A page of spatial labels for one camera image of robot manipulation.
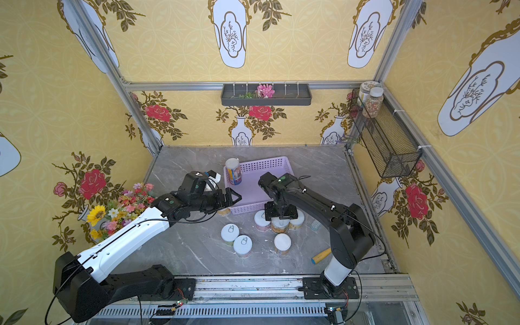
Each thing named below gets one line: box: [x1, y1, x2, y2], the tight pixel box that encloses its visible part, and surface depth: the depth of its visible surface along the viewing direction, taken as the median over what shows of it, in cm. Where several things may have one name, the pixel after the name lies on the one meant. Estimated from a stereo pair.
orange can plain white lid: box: [273, 232, 293, 257], surface depth 80 cm
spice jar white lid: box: [364, 86, 384, 118], surface depth 81 cm
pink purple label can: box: [232, 234, 254, 259], surface depth 81 cm
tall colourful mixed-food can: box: [224, 157, 243, 186], surface depth 99 cm
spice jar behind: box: [357, 80, 383, 107], surface depth 87 cm
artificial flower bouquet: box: [86, 182, 156, 242], surface depth 77 cm
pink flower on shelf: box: [255, 83, 276, 99], surface depth 90 cm
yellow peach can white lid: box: [270, 217, 290, 234], surface depth 82 cm
